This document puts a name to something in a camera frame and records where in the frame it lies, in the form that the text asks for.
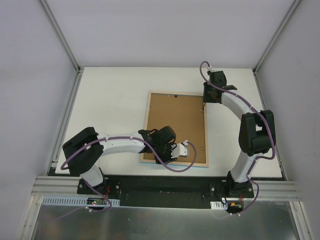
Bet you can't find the brown frame backing board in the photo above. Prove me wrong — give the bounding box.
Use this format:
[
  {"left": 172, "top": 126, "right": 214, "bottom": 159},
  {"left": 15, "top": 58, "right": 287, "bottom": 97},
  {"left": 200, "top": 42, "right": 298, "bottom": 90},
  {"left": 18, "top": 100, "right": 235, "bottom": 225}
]
[{"left": 142, "top": 93, "right": 207, "bottom": 165}]

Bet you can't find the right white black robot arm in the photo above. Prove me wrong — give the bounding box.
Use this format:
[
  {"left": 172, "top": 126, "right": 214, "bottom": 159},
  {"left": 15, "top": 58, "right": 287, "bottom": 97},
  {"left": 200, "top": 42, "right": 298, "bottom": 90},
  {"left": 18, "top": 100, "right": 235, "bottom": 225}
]
[{"left": 203, "top": 70, "right": 276, "bottom": 198}]

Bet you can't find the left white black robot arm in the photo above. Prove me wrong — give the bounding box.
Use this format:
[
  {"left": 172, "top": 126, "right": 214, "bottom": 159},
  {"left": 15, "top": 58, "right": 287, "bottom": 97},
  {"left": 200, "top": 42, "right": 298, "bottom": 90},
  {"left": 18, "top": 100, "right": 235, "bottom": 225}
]
[{"left": 60, "top": 126, "right": 178, "bottom": 195}]

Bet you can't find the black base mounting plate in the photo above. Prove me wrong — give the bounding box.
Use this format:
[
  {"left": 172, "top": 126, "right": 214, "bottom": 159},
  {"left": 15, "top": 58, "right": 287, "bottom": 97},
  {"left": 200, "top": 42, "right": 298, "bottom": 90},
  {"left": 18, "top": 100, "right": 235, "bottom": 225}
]
[{"left": 76, "top": 174, "right": 255, "bottom": 208}]

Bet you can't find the left white cable duct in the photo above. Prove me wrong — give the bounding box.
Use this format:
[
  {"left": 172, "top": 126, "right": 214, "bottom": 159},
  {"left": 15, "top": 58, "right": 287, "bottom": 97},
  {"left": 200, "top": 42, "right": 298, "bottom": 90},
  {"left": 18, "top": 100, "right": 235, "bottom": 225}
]
[{"left": 42, "top": 196, "right": 120, "bottom": 207}]

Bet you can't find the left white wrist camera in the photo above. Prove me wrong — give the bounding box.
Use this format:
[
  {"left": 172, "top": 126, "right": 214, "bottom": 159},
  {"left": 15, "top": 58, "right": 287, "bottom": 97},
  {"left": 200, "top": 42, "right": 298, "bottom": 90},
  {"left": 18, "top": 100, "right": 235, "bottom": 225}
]
[{"left": 171, "top": 141, "right": 189, "bottom": 159}]

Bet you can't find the right aluminium corner post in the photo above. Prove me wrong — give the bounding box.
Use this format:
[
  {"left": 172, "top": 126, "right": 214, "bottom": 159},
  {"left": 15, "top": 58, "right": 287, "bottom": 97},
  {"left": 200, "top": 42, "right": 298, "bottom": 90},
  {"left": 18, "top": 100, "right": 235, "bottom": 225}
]
[{"left": 252, "top": 0, "right": 303, "bottom": 76}]

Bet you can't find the white cable duct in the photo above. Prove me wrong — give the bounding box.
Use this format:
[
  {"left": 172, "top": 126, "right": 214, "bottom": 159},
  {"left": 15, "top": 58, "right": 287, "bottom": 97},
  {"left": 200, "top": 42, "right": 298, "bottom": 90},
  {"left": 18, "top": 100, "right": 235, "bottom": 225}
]
[
  {"left": 210, "top": 201, "right": 228, "bottom": 211},
  {"left": 42, "top": 196, "right": 120, "bottom": 207}
]

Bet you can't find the right white cable duct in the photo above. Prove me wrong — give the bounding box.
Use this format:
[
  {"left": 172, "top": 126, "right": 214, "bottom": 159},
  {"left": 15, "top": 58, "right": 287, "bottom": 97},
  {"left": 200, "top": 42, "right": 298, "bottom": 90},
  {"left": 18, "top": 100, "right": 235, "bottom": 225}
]
[{"left": 210, "top": 201, "right": 228, "bottom": 211}]

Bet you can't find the front aluminium rail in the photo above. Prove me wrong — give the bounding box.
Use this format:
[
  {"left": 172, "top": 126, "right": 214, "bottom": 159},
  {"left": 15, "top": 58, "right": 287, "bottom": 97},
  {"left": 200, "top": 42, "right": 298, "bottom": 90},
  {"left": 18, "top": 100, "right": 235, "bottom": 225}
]
[{"left": 31, "top": 175, "right": 302, "bottom": 202}]

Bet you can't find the aluminium corner post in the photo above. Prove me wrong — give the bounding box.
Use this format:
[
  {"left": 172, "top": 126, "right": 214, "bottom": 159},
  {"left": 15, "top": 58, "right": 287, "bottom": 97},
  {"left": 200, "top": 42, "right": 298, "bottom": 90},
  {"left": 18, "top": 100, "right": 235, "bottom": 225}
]
[
  {"left": 252, "top": 0, "right": 303, "bottom": 76},
  {"left": 37, "top": 0, "right": 81, "bottom": 74}
]

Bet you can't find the blue picture frame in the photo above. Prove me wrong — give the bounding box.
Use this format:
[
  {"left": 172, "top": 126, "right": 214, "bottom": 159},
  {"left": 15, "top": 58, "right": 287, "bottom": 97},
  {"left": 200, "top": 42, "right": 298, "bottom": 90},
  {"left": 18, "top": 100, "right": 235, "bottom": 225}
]
[{"left": 138, "top": 90, "right": 210, "bottom": 169}]

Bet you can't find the left aluminium corner post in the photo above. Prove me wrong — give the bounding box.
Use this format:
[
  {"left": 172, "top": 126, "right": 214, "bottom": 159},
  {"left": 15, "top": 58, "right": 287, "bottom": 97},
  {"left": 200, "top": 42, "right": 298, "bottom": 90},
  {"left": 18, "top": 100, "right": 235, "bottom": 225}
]
[{"left": 37, "top": 0, "right": 81, "bottom": 74}]

